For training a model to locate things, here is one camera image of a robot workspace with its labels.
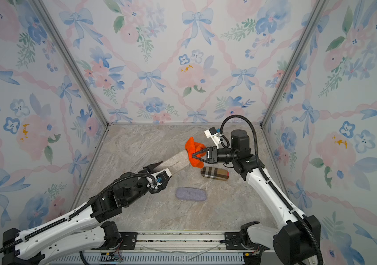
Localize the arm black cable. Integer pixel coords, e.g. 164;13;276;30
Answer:
219;114;324;265
0;173;156;265

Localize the grey stone-pattern eyeglass case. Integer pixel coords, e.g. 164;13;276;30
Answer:
157;150;190;175

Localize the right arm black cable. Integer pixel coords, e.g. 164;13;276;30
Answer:
219;114;324;265

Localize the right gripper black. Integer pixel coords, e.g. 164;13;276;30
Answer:
193;147;238;165

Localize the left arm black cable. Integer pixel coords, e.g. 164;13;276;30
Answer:
0;173;156;265

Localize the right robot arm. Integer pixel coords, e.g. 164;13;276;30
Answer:
192;128;323;265

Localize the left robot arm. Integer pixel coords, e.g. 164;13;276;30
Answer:
1;164;172;265

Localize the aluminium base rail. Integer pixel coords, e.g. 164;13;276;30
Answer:
47;230;282;265

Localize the orange microfiber cloth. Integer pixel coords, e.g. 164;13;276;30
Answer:
185;137;206;166

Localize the brown plaid eyeglass case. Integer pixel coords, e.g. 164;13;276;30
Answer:
200;167;229;181

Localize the purple fabric eyeglass case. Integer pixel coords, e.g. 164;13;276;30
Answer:
175;187;207;202

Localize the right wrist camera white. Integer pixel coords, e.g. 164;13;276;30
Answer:
204;127;225;149

